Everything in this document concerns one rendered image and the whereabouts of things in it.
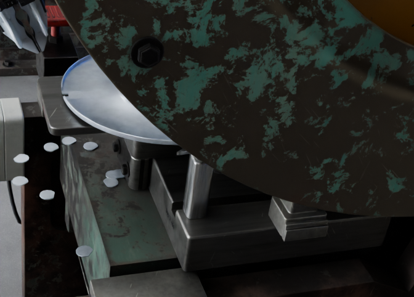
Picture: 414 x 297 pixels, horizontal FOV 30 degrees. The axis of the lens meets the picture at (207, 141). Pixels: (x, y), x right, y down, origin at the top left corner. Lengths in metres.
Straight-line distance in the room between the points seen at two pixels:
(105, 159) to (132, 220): 0.15
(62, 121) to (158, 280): 0.24
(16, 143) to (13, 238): 0.71
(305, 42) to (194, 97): 0.09
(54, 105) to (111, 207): 0.17
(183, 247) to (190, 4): 0.54
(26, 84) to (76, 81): 1.57
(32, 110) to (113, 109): 0.33
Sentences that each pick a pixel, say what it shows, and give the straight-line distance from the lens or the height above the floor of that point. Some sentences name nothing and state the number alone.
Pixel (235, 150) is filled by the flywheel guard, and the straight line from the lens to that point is 0.59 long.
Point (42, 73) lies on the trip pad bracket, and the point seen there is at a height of 0.67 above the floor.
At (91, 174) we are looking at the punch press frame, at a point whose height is 0.65.
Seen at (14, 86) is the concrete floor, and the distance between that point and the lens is 2.68.
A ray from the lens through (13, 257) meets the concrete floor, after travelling 1.99.
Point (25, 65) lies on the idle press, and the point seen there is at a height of 0.03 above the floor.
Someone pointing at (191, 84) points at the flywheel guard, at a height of 1.07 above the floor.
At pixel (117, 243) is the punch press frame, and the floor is 0.64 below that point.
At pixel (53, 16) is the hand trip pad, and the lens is 1.37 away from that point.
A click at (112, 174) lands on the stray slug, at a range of 1.17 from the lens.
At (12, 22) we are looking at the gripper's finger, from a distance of 1.02.
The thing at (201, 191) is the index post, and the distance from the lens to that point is 0.98.
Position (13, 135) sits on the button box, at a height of 0.59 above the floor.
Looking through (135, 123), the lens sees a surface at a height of 0.79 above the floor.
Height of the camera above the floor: 1.34
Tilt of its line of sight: 33 degrees down
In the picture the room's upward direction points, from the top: 9 degrees clockwise
